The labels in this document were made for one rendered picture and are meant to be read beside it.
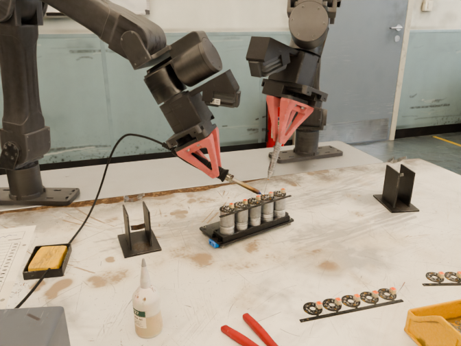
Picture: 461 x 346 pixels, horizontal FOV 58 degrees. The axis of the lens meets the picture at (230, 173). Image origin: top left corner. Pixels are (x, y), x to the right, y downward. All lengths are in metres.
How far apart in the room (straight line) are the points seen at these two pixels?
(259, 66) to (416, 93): 3.78
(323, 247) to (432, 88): 3.87
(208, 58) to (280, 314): 0.38
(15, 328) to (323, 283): 0.40
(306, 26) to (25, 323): 0.51
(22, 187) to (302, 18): 0.62
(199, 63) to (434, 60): 3.90
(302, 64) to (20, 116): 0.52
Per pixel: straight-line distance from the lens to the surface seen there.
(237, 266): 0.65
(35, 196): 0.94
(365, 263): 0.69
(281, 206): 0.74
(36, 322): 0.44
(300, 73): 0.69
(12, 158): 0.90
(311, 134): 1.11
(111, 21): 0.71
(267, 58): 0.65
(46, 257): 0.71
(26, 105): 0.87
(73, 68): 3.20
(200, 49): 0.66
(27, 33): 0.85
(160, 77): 0.69
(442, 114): 4.68
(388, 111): 4.16
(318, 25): 0.65
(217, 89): 0.67
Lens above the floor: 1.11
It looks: 21 degrees down
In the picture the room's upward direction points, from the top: straight up
